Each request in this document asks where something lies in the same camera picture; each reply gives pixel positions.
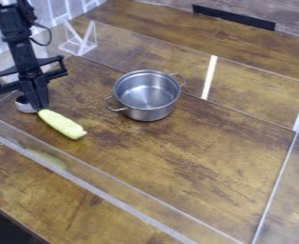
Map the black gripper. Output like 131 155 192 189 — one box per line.
0 38 68 111

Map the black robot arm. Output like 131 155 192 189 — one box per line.
0 0 68 111

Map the small steel pot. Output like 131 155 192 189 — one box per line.
107 70 188 122

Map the clear acrylic triangle bracket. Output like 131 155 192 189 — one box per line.
59 21 98 56

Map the clear acrylic enclosure wall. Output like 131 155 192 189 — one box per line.
0 18 299 244

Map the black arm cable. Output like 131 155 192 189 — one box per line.
28 22 54 48

